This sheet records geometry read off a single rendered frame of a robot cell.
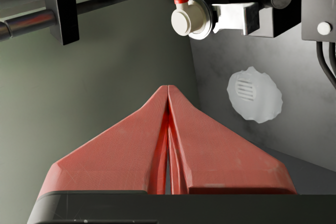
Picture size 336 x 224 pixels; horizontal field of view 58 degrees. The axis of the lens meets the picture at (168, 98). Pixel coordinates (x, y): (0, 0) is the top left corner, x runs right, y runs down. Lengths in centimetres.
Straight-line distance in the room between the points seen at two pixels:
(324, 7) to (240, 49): 27
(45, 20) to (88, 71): 15
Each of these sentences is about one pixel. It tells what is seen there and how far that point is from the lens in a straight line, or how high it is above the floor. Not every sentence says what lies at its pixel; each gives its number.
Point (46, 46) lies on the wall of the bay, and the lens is 44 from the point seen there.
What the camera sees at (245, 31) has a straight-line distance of 16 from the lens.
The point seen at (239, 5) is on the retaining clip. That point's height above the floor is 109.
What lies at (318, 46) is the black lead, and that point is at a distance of 29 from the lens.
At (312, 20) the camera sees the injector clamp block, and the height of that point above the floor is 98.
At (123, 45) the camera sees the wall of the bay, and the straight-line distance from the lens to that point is 50.
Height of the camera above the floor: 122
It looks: 33 degrees down
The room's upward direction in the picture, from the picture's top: 120 degrees counter-clockwise
